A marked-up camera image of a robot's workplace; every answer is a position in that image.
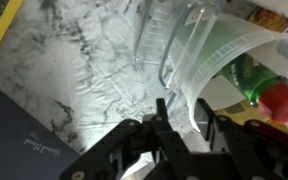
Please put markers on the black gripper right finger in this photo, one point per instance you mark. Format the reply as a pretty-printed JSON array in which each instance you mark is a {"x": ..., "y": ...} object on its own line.
[{"x": 252, "y": 151}]

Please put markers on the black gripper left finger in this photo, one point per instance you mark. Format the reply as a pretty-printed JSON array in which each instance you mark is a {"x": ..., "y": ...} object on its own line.
[{"x": 173, "y": 160}]

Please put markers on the green bottle red cap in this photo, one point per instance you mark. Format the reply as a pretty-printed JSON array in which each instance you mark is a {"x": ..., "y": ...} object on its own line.
[{"x": 261, "y": 86}]

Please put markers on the translucent plastic cup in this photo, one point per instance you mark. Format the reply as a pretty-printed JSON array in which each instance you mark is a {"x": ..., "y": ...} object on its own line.
[{"x": 201, "y": 39}]

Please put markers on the dark blue cardboard box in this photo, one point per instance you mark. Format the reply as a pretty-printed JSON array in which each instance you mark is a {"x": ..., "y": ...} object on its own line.
[{"x": 29, "y": 151}]

